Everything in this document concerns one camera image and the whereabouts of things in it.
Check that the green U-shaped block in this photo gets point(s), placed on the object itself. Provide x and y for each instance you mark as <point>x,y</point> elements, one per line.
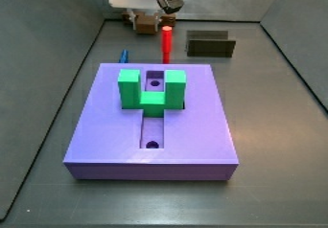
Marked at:
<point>153,101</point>

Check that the red hexagonal peg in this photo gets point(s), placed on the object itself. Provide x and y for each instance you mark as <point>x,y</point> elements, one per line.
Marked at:
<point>166,43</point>

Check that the blue stepped peg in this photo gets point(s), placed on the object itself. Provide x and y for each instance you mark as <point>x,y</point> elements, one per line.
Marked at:
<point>124,58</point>

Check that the black angled fixture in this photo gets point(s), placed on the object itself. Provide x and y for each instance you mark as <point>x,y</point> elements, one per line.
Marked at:
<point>209,44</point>

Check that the purple base block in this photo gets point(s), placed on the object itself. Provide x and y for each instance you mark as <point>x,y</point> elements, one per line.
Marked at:
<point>121,145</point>

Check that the brown T-shaped block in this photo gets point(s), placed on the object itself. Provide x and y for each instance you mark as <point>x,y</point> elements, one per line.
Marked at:
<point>148,24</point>

